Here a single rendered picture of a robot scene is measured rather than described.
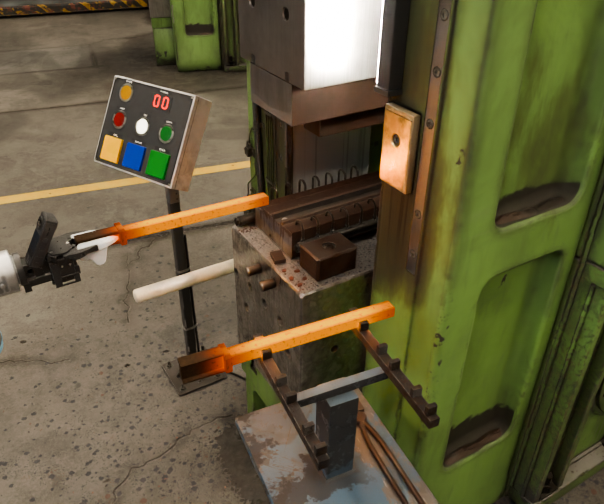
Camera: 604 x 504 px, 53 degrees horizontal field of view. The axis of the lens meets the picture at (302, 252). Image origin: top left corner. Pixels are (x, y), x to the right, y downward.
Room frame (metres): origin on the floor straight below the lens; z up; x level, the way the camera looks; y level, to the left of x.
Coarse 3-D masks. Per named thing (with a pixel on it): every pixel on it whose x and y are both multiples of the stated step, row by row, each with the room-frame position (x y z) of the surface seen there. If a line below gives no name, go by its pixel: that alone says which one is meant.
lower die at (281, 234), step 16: (368, 176) 1.62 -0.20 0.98; (304, 192) 1.52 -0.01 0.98; (320, 192) 1.50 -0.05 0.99; (336, 192) 1.50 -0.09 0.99; (256, 208) 1.44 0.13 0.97; (272, 208) 1.40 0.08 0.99; (288, 208) 1.39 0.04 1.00; (336, 208) 1.40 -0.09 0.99; (352, 208) 1.41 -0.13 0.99; (368, 208) 1.41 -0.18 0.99; (256, 224) 1.44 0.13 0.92; (272, 224) 1.36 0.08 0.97; (288, 224) 1.32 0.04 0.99; (304, 224) 1.32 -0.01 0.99; (320, 224) 1.32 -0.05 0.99; (336, 224) 1.35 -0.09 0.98; (352, 224) 1.37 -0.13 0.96; (288, 240) 1.29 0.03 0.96
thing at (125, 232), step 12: (216, 204) 1.26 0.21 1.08; (228, 204) 1.26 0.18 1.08; (240, 204) 1.27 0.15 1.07; (252, 204) 1.29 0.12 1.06; (264, 204) 1.31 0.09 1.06; (168, 216) 1.20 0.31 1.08; (180, 216) 1.20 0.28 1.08; (192, 216) 1.21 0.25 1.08; (204, 216) 1.22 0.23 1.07; (216, 216) 1.24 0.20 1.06; (108, 228) 1.13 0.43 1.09; (120, 228) 1.13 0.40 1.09; (132, 228) 1.14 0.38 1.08; (144, 228) 1.15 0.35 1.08; (156, 228) 1.16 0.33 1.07; (168, 228) 1.18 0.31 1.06; (84, 240) 1.08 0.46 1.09; (120, 240) 1.11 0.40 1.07
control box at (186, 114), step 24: (120, 96) 1.82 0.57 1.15; (144, 96) 1.78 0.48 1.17; (168, 96) 1.73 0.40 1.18; (192, 96) 1.69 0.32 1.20; (168, 120) 1.69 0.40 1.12; (192, 120) 1.67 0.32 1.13; (144, 144) 1.69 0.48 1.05; (168, 144) 1.65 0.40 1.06; (192, 144) 1.66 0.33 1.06; (120, 168) 1.69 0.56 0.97; (144, 168) 1.65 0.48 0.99; (168, 168) 1.61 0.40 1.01; (192, 168) 1.65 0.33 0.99
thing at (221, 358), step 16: (384, 304) 0.99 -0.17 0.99; (320, 320) 0.94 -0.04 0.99; (336, 320) 0.94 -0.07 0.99; (352, 320) 0.94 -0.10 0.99; (368, 320) 0.95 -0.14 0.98; (272, 336) 0.89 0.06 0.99; (288, 336) 0.89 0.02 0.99; (304, 336) 0.89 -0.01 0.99; (320, 336) 0.91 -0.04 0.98; (208, 352) 0.83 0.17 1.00; (224, 352) 0.83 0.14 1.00; (240, 352) 0.84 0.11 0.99; (256, 352) 0.85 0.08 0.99; (272, 352) 0.86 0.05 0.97; (192, 368) 0.80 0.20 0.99; (208, 368) 0.82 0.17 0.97; (224, 368) 0.82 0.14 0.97
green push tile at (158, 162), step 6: (150, 156) 1.65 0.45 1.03; (156, 156) 1.64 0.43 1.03; (162, 156) 1.63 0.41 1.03; (168, 156) 1.62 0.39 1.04; (150, 162) 1.64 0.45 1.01; (156, 162) 1.63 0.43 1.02; (162, 162) 1.62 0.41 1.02; (168, 162) 1.62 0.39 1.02; (150, 168) 1.63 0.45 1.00; (156, 168) 1.62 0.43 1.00; (162, 168) 1.61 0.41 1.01; (150, 174) 1.62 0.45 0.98; (156, 174) 1.61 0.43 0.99; (162, 174) 1.60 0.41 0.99
